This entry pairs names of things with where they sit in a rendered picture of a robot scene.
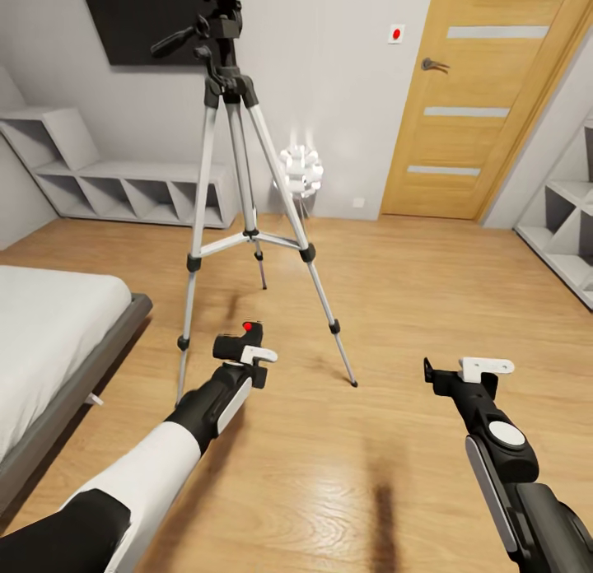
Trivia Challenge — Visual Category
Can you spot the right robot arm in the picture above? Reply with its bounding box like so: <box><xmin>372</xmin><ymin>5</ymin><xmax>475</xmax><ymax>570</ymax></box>
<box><xmin>423</xmin><ymin>356</ymin><xmax>593</xmax><ymax>573</ymax></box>

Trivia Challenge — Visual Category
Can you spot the digital camera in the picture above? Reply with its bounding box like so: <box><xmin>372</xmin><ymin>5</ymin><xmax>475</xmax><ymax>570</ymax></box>
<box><xmin>212</xmin><ymin>321</ymin><xmax>264</xmax><ymax>366</ymax></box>

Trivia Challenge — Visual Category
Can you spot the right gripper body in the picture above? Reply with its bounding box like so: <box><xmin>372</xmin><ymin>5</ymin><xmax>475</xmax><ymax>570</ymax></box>
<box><xmin>432</xmin><ymin>370</ymin><xmax>498</xmax><ymax>411</ymax></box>

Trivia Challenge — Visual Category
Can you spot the camera tripod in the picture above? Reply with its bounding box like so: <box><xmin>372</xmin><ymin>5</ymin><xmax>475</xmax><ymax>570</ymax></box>
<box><xmin>151</xmin><ymin>0</ymin><xmax>357</xmax><ymax>408</ymax></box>

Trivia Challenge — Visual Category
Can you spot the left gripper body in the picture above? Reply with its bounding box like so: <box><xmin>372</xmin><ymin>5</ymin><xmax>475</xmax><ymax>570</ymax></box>
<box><xmin>246</xmin><ymin>363</ymin><xmax>268</xmax><ymax>389</ymax></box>

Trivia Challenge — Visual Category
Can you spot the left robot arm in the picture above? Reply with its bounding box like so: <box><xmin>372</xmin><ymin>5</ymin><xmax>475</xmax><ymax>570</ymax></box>
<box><xmin>0</xmin><ymin>345</ymin><xmax>278</xmax><ymax>573</ymax></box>

